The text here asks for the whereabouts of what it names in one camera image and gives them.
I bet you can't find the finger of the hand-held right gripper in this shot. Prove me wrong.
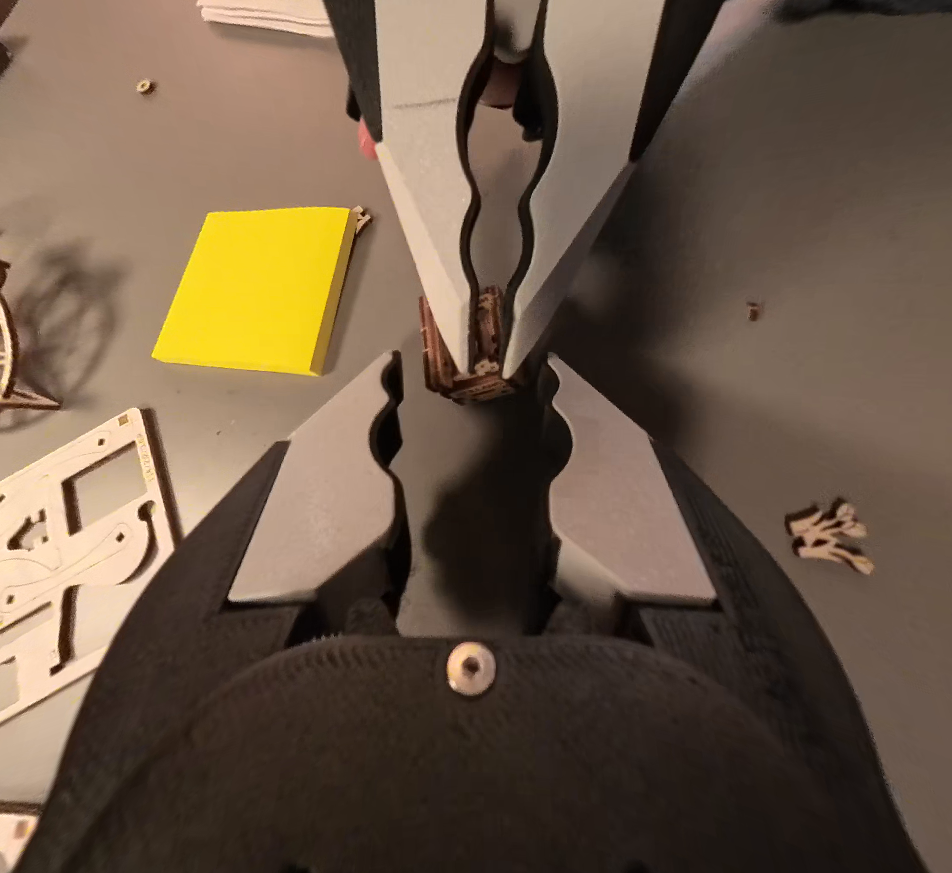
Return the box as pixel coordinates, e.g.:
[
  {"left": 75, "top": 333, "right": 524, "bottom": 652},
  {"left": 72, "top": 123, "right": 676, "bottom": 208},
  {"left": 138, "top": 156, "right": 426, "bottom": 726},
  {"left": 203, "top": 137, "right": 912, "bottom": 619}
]
[
  {"left": 503, "top": 0, "right": 681, "bottom": 380},
  {"left": 368, "top": 0, "right": 495, "bottom": 379}
]

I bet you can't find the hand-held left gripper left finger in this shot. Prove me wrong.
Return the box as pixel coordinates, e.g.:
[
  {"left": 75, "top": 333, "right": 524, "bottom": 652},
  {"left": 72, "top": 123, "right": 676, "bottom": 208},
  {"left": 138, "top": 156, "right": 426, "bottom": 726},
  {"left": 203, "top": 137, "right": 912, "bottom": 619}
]
[{"left": 225, "top": 351, "right": 412, "bottom": 606}]

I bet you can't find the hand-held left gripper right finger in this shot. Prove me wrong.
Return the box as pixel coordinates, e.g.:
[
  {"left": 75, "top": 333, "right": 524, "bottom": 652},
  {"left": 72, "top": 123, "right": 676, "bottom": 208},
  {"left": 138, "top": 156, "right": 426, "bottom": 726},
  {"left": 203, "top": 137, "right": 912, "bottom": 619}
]
[{"left": 545, "top": 354, "right": 720, "bottom": 606}]

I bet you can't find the pale wooden pieces cluster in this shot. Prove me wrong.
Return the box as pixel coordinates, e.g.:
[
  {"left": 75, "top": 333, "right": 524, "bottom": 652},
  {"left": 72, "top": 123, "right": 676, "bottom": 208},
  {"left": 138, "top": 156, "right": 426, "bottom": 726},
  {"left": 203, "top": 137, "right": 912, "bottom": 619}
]
[{"left": 784, "top": 497, "right": 876, "bottom": 578}]

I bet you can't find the small brown wooden model box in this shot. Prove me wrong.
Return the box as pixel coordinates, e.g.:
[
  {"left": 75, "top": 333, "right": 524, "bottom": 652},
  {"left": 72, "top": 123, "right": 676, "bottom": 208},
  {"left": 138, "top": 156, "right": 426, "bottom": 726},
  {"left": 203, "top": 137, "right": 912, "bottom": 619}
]
[{"left": 418, "top": 284, "right": 522, "bottom": 407}]

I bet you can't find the laser-cut wooden parts sheet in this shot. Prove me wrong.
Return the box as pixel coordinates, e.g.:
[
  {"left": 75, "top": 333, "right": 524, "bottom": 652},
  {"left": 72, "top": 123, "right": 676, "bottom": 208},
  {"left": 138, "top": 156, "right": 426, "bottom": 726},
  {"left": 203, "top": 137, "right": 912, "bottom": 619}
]
[
  {"left": 0, "top": 408, "right": 183, "bottom": 725},
  {"left": 0, "top": 806, "right": 40, "bottom": 873}
]

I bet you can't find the wooden wheel model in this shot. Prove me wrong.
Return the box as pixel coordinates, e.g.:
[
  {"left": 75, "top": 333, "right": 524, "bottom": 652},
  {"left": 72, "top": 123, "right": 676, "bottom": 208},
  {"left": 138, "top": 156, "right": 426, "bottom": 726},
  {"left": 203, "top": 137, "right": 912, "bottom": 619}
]
[{"left": 0, "top": 259, "right": 62, "bottom": 414}]

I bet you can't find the person's right hand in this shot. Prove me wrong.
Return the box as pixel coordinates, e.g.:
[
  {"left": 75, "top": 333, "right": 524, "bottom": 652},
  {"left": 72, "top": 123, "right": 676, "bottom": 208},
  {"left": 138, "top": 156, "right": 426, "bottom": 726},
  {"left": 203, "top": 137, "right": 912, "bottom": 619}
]
[{"left": 356, "top": 61, "right": 519, "bottom": 161}]

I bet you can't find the yellow sticky note pad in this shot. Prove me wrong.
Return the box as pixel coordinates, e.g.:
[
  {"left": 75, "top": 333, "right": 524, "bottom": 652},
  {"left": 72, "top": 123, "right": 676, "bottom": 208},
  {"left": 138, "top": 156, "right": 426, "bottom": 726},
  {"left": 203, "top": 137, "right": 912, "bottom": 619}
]
[{"left": 151, "top": 207, "right": 354, "bottom": 377}]

